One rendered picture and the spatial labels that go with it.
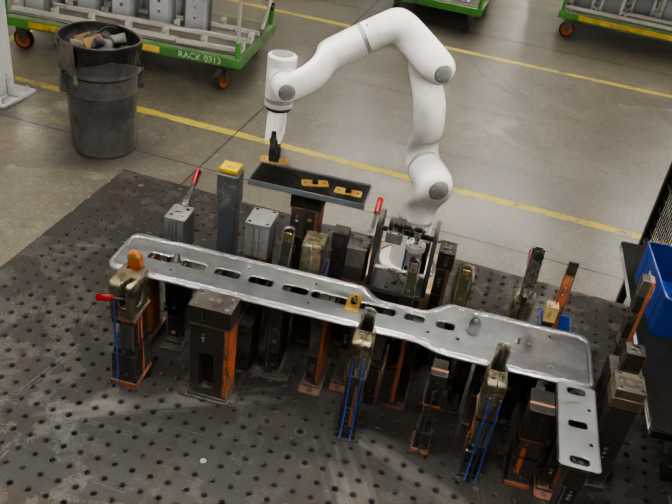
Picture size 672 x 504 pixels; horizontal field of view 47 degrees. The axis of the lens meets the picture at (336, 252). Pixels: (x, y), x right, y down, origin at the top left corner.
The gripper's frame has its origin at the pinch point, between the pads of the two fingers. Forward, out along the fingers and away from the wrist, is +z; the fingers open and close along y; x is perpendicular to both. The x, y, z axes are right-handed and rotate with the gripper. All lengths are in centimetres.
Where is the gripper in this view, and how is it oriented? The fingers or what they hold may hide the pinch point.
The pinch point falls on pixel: (274, 153)
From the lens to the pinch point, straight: 238.6
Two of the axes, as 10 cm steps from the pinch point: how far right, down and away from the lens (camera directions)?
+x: 9.9, 1.6, -0.3
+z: -1.2, 8.3, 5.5
